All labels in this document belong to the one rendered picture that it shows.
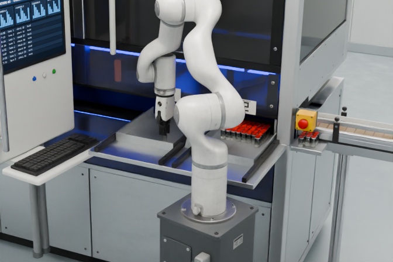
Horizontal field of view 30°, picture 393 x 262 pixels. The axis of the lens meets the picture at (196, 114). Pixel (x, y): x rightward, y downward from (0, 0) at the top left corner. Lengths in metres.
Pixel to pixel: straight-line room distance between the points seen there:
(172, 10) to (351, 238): 2.11
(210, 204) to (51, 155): 0.86
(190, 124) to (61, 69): 1.04
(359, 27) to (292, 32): 4.76
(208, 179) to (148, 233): 1.13
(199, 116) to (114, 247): 1.46
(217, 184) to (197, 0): 0.62
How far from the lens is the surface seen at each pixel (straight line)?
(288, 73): 2.93
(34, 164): 2.99
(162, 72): 2.87
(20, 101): 3.07
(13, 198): 3.87
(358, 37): 7.66
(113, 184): 3.48
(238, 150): 2.96
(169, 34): 2.74
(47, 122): 3.22
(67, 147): 3.12
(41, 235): 3.59
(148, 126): 3.18
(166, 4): 2.48
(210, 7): 2.51
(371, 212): 4.48
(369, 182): 4.84
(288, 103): 2.97
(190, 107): 2.32
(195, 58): 2.41
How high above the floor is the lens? 2.08
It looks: 21 degrees down
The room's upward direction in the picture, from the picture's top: 1 degrees clockwise
